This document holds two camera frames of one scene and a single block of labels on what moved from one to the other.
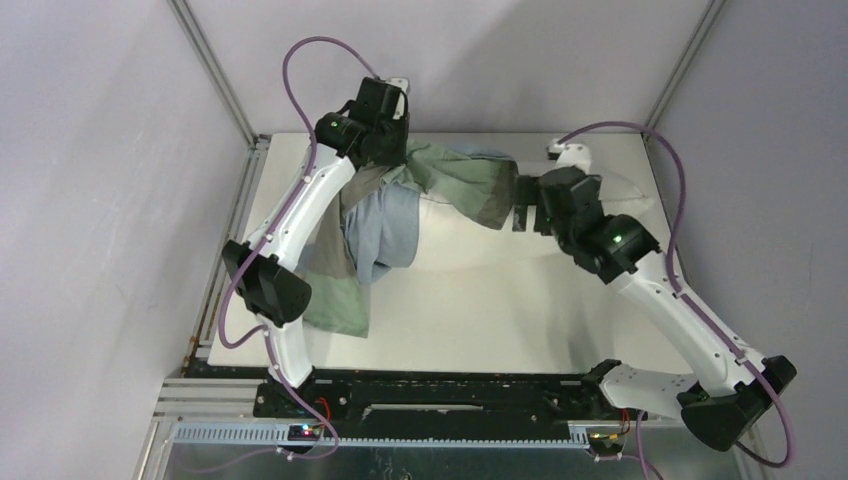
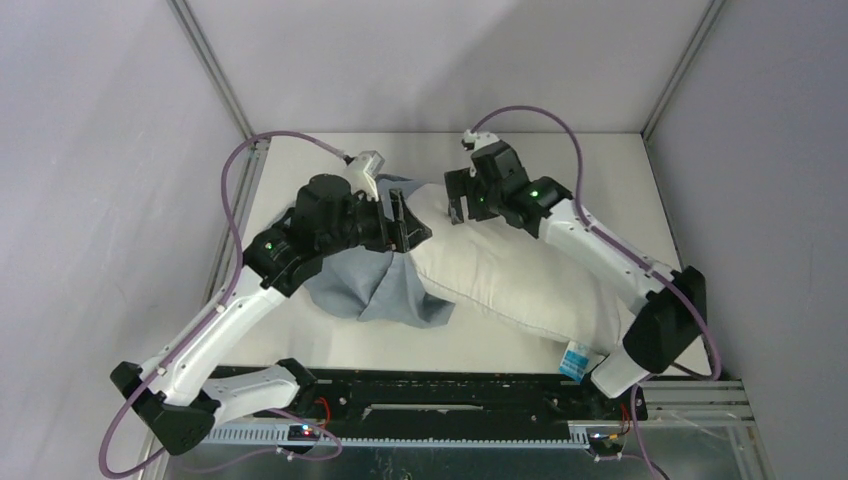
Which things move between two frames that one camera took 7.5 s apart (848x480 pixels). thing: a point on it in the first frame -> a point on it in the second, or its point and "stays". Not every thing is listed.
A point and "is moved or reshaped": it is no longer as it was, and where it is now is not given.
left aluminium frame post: [192, 30] stays
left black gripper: [395, 158] -> [408, 230]
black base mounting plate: [441, 404] stays
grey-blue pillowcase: [374, 225] is moved or reshaped
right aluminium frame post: [686, 63] stays
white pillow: [450, 236] is moved or reshaped
